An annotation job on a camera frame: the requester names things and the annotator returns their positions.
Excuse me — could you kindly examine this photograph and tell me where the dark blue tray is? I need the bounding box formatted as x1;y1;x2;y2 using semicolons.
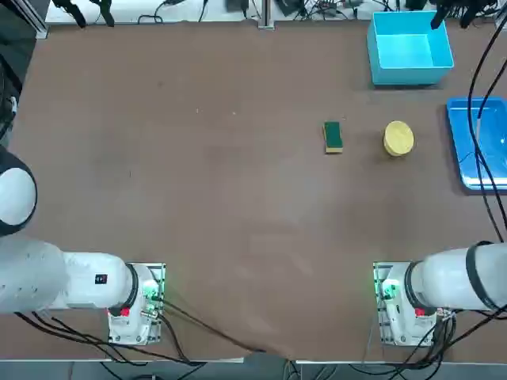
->
446;96;507;195

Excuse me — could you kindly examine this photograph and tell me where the green and yellow sponge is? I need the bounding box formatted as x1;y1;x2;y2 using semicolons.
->
322;120;344;154

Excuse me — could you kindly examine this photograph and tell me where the aluminium frame profile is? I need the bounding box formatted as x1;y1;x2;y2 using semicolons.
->
15;0;49;40

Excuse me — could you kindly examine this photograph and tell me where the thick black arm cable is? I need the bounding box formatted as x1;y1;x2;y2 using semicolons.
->
468;11;504;241

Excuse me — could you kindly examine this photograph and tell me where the aluminium profile post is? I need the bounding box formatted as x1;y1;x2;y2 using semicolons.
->
257;0;275;29

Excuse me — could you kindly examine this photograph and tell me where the black cable across table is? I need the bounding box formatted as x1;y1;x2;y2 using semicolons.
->
158;298;267;353

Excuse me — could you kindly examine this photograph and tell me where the light blue plastic bin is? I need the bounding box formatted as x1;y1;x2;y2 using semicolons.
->
366;10;455;86

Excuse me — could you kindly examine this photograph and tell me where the yellow bowl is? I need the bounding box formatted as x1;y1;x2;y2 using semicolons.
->
382;120;416;158

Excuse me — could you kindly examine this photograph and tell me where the black base cable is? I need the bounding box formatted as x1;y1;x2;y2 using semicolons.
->
13;310;191;364

